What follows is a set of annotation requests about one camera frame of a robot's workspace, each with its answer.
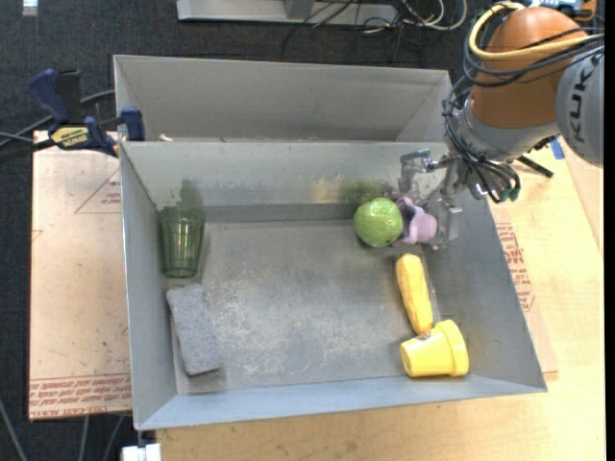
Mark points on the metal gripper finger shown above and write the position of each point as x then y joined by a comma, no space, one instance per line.
450,221
406,168

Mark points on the pink toy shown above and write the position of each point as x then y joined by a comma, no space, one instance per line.
420,228

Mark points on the green toy cabbage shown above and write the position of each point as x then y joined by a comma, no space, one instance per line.
378,222

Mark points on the yellow toy corn cob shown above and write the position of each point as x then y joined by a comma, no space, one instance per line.
414,291

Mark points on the yellow plastic cup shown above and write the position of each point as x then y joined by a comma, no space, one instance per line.
437,351

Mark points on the grey metal bin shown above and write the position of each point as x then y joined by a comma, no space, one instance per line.
307,300

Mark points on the green clear plastic cup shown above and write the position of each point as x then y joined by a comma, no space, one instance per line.
181,243

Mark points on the grey sponge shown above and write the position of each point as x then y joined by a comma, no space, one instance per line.
194,329

